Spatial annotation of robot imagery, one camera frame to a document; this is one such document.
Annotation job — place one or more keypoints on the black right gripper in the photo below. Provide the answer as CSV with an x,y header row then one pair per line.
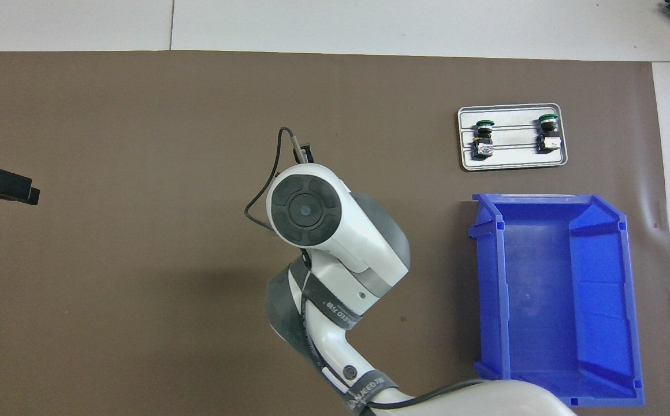
x,y
308,155

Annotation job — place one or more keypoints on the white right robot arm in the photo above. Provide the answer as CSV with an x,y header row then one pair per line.
x,y
335,231

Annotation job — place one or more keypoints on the brown table mat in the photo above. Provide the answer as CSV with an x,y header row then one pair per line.
x,y
138,318

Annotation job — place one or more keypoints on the grey metal tray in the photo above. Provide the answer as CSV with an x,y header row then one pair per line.
x,y
514,159

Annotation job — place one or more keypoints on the blue plastic storage bin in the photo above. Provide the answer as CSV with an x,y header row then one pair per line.
x,y
548,300

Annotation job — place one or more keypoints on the green push button switch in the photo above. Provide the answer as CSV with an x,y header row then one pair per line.
x,y
483,144
548,141

